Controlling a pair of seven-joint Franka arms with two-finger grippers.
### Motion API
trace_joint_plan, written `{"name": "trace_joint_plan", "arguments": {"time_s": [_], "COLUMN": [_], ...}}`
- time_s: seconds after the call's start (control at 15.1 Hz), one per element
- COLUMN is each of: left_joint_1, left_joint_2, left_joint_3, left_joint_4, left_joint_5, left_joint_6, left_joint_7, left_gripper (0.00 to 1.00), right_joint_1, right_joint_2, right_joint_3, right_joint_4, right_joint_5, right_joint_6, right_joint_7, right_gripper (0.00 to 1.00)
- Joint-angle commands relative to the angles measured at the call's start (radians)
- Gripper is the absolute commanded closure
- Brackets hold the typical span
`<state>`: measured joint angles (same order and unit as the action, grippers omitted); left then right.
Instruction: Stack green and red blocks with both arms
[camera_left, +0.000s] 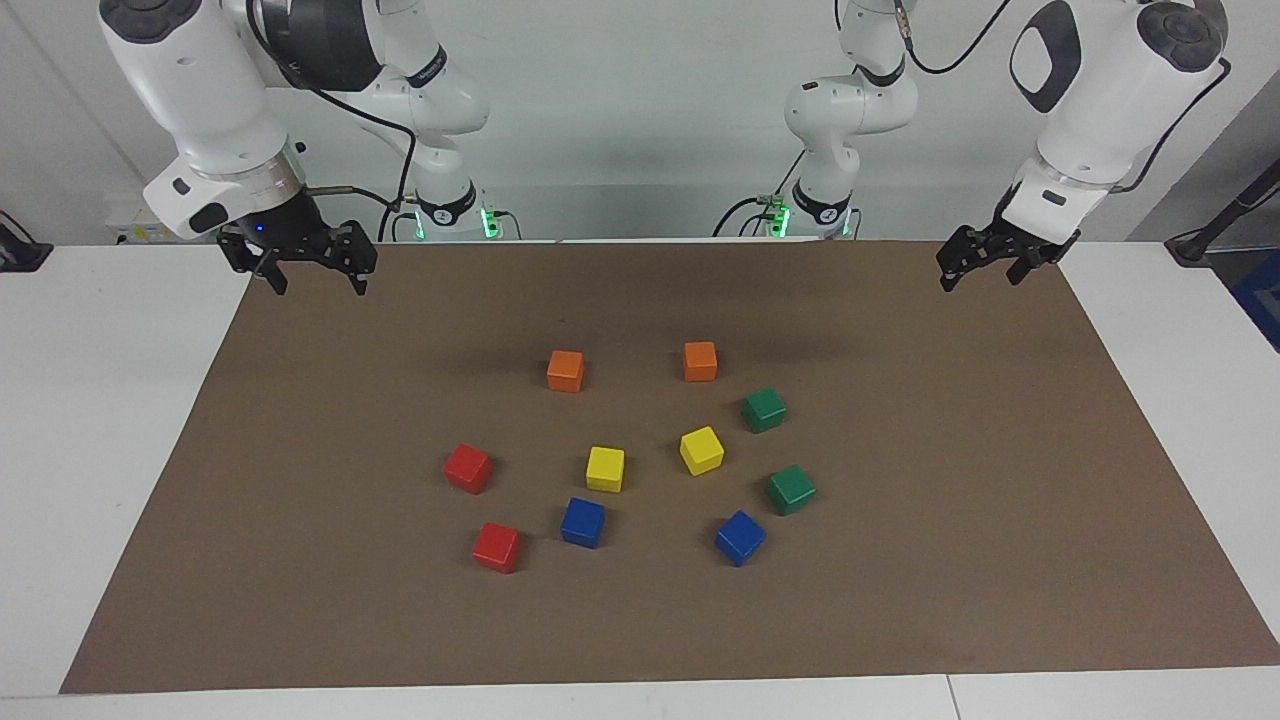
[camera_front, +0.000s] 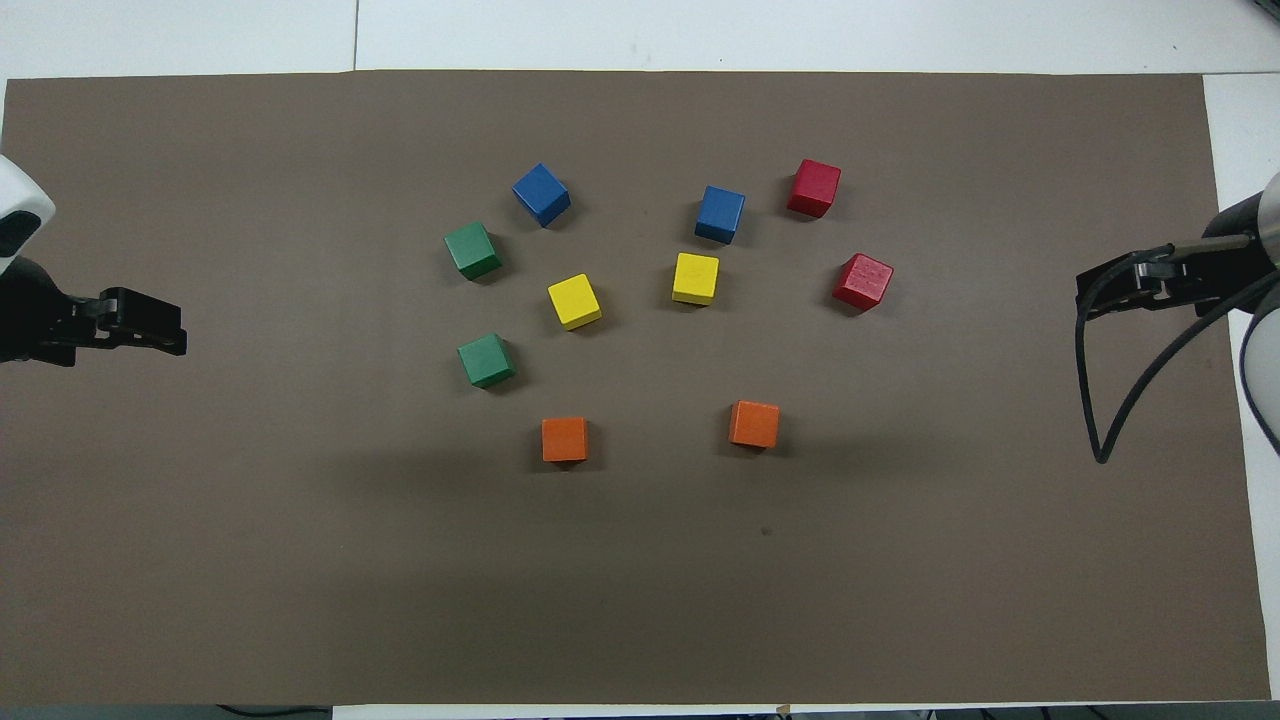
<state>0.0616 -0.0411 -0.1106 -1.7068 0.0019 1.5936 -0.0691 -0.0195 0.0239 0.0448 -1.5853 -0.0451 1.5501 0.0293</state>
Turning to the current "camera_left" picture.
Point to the black stand pole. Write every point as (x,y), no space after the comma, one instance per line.
(1192,247)

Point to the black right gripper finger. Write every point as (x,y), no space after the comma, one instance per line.
(359,278)
(273,272)

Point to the blue wooden cube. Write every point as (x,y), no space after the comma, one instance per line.
(740,538)
(583,523)

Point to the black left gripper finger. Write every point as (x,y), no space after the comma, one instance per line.
(1021,270)
(948,279)

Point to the brown table mat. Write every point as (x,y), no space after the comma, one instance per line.
(900,560)

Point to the orange wooden cube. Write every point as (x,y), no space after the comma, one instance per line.
(700,361)
(565,371)

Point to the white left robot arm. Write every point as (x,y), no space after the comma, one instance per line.
(1100,100)

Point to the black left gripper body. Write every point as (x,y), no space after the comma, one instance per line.
(1000,245)

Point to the red wooden cube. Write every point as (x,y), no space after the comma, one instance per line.
(468,469)
(497,548)

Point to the blue box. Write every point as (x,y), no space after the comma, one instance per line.
(1262,300)

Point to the black clamp bracket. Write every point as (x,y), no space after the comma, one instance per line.
(20,255)

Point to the green wooden cube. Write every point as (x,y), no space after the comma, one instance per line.
(791,490)
(764,411)

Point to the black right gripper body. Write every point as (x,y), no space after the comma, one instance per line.
(295,238)

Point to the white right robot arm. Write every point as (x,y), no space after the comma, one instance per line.
(200,80)

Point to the white power box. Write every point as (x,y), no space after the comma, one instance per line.
(135,232)

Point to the yellow wooden cube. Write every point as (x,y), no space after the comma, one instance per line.
(605,469)
(701,450)

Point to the green lit base connector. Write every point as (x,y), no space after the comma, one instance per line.
(776,215)
(489,222)

